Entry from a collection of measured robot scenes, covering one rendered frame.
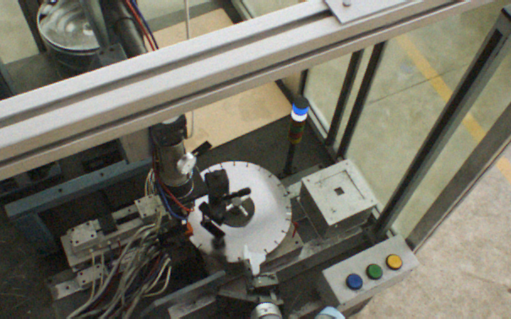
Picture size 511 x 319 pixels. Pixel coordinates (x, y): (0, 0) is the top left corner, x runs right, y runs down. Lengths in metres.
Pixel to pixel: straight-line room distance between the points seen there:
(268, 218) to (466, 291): 1.38
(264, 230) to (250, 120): 0.56
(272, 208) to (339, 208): 0.22
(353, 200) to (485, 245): 1.26
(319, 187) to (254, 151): 0.33
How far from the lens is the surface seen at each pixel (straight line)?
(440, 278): 2.73
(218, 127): 2.00
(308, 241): 1.81
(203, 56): 0.50
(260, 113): 2.04
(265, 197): 1.65
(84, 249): 1.73
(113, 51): 1.22
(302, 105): 1.58
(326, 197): 1.73
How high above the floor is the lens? 2.42
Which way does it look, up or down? 60 degrees down
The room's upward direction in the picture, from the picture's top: 7 degrees clockwise
